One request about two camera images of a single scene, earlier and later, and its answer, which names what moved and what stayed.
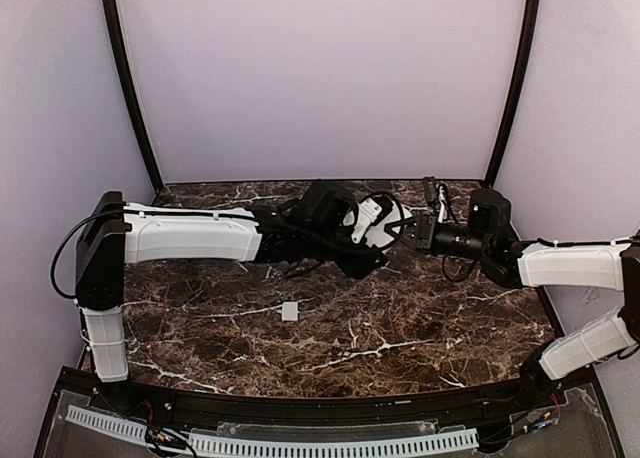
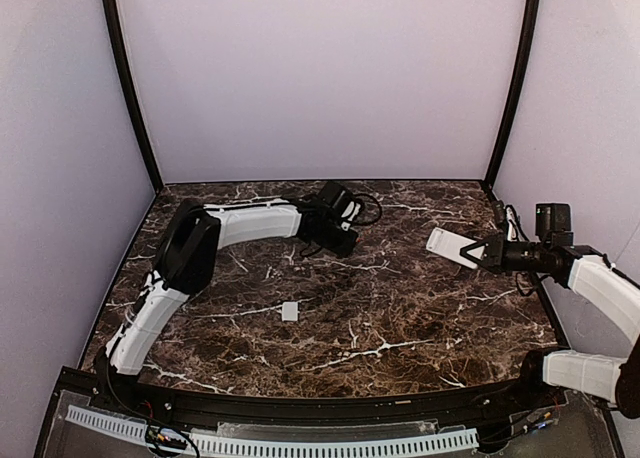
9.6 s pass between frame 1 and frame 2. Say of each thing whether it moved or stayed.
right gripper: moved
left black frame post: stayed
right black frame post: stayed
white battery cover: stayed
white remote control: moved
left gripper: moved
